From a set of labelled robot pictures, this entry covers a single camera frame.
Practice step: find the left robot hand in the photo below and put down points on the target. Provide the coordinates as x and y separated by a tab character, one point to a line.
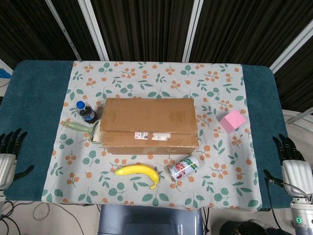
7	169

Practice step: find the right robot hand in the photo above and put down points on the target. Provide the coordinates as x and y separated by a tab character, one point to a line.
297	173

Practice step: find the brown cardboard box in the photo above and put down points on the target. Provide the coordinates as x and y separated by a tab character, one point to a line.
146	117

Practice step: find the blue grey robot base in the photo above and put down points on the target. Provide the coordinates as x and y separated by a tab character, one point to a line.
149	220

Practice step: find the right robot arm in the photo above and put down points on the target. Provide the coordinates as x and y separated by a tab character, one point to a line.
302	215

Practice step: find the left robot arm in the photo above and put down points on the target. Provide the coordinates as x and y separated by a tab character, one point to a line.
1	198

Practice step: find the teal table cover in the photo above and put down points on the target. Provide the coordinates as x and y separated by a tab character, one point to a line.
36	98

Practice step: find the black round bucket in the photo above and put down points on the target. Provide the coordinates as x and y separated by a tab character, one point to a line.
242	228

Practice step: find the pink foam cube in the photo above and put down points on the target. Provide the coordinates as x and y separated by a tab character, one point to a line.
232	121

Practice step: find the green lint roller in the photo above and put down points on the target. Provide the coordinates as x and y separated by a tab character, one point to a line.
94	133

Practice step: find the cola bottle blue cap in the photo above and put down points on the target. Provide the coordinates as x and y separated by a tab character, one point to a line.
86	113

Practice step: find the blue white plastic bag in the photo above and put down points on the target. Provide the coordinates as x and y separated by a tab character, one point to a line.
3	72

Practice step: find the printed white tin can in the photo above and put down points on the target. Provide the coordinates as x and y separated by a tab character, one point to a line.
183	167

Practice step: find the yellow banana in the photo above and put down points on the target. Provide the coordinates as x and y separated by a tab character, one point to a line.
137	169

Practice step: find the floral leaf print tablecloth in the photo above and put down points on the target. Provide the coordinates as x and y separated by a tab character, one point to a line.
146	80

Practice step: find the wide white frame post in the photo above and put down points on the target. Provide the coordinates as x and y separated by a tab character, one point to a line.
192	31
94	29
291	47

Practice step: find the thin grey frame post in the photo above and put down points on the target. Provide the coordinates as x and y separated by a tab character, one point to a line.
64	30

